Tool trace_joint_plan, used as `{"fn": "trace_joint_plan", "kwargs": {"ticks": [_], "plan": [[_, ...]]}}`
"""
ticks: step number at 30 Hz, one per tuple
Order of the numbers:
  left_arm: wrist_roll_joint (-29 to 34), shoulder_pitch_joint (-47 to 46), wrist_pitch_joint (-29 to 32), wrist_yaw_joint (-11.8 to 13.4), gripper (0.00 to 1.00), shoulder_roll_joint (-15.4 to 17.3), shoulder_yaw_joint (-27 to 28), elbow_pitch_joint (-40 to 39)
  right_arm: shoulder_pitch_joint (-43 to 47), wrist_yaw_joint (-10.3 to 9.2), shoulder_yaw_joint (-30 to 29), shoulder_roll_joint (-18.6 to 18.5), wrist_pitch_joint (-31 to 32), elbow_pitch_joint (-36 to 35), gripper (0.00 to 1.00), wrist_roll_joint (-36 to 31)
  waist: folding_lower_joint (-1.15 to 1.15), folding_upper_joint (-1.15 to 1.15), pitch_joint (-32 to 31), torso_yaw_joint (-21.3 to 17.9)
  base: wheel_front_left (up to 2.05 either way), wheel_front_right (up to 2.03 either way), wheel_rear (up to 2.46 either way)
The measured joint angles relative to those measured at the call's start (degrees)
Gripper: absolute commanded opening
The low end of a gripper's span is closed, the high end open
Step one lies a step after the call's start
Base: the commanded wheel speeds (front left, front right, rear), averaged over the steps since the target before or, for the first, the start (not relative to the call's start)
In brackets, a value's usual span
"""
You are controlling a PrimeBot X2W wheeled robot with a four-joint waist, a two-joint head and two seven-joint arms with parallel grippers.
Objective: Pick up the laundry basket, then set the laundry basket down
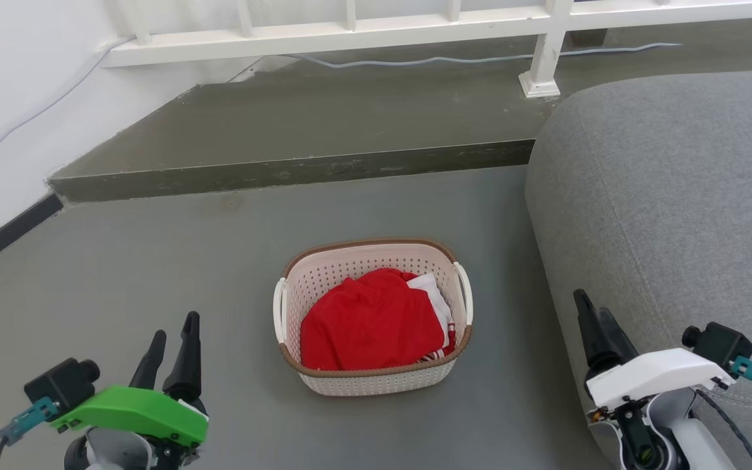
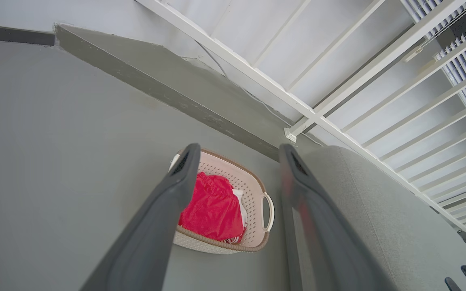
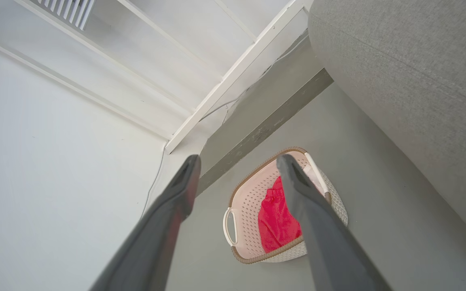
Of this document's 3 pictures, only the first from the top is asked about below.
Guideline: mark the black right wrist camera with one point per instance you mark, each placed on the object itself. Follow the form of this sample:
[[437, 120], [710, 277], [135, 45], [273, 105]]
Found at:
[[719, 343]]

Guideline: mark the teal left camera connector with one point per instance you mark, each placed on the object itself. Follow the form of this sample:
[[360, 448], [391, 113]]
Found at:
[[27, 421]]

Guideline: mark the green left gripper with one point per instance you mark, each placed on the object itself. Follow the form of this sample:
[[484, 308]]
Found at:
[[134, 408]]

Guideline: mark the grey raised floor platform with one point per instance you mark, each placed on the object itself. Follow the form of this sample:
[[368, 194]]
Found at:
[[324, 124]]

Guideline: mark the white railing fence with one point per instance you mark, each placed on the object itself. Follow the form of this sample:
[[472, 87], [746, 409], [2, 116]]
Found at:
[[363, 36]]

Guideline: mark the grey fabric sofa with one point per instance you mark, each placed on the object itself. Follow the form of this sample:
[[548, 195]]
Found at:
[[676, 196]]

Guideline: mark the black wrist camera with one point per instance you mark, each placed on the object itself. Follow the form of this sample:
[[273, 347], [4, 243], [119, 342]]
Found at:
[[719, 343], [62, 385]]

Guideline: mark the red white striped garment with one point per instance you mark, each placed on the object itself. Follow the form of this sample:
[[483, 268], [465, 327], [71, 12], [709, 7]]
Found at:
[[438, 354]]

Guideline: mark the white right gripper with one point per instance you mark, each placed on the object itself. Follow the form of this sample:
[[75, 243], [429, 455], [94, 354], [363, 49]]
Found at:
[[657, 375]]

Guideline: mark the black baseboard strip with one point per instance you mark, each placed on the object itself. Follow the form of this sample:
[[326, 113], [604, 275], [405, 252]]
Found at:
[[4, 236]]

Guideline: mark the white perforated laundry basket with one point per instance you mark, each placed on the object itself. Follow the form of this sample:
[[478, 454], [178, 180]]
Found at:
[[363, 382]]

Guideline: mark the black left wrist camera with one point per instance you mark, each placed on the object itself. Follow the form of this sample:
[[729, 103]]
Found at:
[[62, 385]]

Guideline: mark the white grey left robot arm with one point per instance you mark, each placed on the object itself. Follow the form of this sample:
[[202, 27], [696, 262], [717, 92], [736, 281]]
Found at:
[[111, 454]]

